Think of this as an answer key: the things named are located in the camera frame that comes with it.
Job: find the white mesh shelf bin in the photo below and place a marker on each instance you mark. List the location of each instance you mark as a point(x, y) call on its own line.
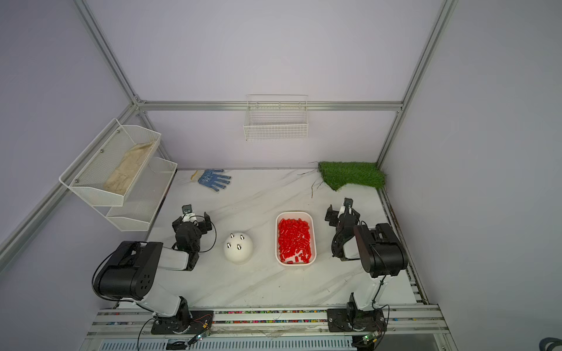
point(144, 200)
point(87, 174)

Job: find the blue dotted work glove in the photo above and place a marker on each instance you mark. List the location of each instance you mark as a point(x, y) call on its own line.
point(214, 179)

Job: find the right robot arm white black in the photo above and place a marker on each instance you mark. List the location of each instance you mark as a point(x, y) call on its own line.
point(381, 254)

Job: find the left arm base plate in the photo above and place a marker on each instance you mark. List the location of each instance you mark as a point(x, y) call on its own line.
point(194, 322)

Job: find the white dome with screws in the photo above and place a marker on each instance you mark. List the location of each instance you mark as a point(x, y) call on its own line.
point(238, 248)

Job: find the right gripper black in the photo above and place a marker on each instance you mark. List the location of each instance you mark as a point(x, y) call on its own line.
point(341, 217)

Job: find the white wire wall basket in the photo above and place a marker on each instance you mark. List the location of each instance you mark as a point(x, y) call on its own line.
point(276, 117)

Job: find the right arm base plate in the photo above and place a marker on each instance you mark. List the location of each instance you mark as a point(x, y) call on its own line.
point(339, 320)

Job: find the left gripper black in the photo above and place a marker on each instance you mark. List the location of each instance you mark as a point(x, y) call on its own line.
point(189, 223)

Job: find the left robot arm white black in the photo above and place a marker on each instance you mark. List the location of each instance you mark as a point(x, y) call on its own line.
point(129, 272)

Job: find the lower white mesh shelf bin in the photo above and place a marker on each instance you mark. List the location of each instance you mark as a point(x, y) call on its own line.
point(144, 200)

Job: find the green artificial grass mat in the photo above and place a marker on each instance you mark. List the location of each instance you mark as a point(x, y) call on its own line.
point(339, 174)

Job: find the beige cloth in bin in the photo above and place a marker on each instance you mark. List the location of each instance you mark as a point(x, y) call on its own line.
point(122, 178)

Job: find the white tray of red sleeves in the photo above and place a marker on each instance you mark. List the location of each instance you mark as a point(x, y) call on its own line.
point(295, 241)

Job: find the upper white mesh shelf bin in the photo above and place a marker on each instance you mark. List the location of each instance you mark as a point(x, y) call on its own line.
point(87, 174)

